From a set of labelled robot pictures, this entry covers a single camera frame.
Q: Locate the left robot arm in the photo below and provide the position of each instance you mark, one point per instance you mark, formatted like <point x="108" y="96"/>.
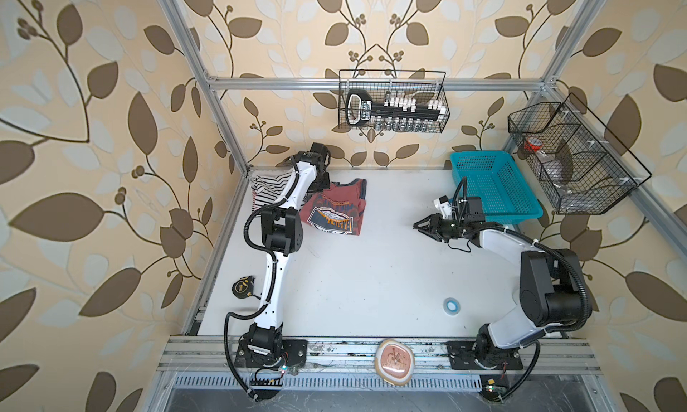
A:
<point x="276" y="230"/>

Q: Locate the pink round badge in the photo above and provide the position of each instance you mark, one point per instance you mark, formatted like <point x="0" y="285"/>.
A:
<point x="394" y="362"/>

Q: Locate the wire basket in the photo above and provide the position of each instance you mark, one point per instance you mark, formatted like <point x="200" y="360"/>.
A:
<point x="584" y="167"/>
<point x="428" y="84"/>

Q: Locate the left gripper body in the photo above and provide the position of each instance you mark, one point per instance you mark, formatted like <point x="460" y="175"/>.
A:
<point x="320" y="182"/>

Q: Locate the teal plastic basket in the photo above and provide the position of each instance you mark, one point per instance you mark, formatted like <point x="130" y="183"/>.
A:
<point x="494" y="177"/>

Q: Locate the black tool in basket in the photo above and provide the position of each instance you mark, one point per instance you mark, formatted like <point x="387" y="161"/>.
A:
<point x="362" y="108"/>

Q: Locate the maroon tank top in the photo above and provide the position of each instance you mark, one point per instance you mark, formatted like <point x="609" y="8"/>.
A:
<point x="337" y="210"/>

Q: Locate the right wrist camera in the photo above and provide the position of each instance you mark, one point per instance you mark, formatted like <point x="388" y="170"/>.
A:
<point x="445" y="207"/>

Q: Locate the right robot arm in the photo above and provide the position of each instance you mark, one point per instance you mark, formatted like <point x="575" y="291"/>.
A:
<point x="553" y="294"/>

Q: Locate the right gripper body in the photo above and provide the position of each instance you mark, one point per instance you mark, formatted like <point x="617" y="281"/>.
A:
<point x="451" y="228"/>

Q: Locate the back wire basket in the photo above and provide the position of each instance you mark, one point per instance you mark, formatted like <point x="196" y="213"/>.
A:
<point x="428" y="84"/>

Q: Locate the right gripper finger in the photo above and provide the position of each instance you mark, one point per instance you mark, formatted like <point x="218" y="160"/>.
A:
<point x="433" y="232"/>
<point x="431" y="221"/>

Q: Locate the right wire basket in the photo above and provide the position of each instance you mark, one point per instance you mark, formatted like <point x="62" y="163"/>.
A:
<point x="584" y="167"/>

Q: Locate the blue tape roll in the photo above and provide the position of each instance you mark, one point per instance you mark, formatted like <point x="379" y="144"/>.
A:
<point x="451" y="306"/>

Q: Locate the black white striped tank top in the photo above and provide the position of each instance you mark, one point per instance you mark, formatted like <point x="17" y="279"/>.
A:
<point x="267" y="188"/>

